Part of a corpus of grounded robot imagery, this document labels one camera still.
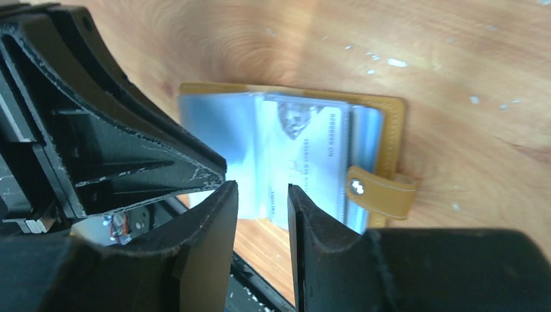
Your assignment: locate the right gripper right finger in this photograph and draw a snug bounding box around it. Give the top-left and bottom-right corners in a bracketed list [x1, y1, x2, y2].
[288, 185, 550, 311]

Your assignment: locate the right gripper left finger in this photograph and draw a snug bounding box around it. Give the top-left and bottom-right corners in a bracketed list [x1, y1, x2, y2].
[1, 181, 238, 311]

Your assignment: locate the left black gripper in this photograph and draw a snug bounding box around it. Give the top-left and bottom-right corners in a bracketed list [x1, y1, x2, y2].
[1, 3, 226, 235]

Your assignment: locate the yellow leather card holder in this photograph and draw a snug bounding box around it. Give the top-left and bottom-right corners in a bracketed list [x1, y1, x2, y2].
[178, 83, 417, 233]

